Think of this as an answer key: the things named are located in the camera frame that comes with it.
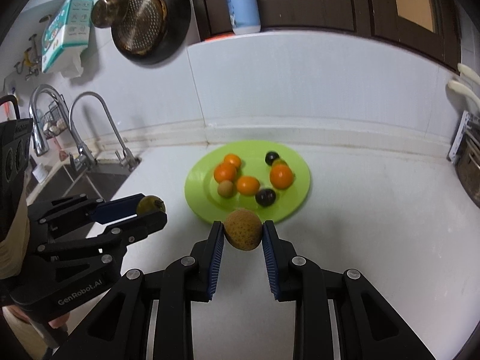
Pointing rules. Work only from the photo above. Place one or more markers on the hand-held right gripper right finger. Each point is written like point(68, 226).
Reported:
point(270, 258)

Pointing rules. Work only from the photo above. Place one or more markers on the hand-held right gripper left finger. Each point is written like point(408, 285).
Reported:
point(216, 258)

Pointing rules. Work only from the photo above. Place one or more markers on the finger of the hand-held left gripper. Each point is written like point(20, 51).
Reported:
point(142, 223)
point(116, 208)

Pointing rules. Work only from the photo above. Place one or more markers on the small green tomato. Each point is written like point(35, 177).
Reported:
point(150, 204)

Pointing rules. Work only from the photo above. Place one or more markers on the brown speckled round fruit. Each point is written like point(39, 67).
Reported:
point(226, 188)
point(243, 230)

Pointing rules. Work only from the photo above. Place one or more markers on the large dark plum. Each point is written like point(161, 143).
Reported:
point(266, 197)

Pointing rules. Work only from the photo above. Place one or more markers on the green plate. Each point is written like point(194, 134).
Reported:
point(198, 195)

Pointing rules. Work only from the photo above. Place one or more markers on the small orange kumquat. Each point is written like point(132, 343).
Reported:
point(248, 185)
point(225, 172)
point(232, 160)

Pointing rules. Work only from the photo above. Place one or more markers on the large orange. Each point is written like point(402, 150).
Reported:
point(281, 177)

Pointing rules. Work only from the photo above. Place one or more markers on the small dark plum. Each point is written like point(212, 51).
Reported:
point(271, 158)

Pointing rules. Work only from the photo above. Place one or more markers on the person's left forearm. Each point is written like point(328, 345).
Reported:
point(17, 243)

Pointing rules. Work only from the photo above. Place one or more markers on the person's left hand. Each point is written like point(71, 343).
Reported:
point(22, 326)

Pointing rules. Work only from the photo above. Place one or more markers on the kitchen sink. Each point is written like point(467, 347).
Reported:
point(97, 180)

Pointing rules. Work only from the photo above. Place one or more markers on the gooseneck steel faucet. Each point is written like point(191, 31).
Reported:
point(125, 157)

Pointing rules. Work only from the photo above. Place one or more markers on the steel sink faucet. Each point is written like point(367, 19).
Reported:
point(39, 135)

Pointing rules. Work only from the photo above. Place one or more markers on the teal and white tissue packet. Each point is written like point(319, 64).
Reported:
point(65, 33)

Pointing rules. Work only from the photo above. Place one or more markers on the brass mesh strainer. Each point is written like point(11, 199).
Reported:
point(144, 22)

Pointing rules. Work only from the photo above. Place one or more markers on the black frying pan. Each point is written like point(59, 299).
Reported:
point(176, 26)

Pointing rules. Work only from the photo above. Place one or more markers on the brass ladle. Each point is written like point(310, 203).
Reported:
point(108, 11)

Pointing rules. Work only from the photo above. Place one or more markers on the orange flat lid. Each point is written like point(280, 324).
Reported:
point(219, 37)

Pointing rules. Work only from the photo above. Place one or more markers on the steel pot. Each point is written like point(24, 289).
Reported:
point(468, 180)

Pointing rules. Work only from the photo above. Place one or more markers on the white dish rack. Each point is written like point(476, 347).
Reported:
point(460, 135)

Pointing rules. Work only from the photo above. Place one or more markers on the blue and white bottle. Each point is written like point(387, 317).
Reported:
point(243, 7)

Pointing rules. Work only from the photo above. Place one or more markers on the yellow wall hook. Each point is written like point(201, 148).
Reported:
point(26, 58)

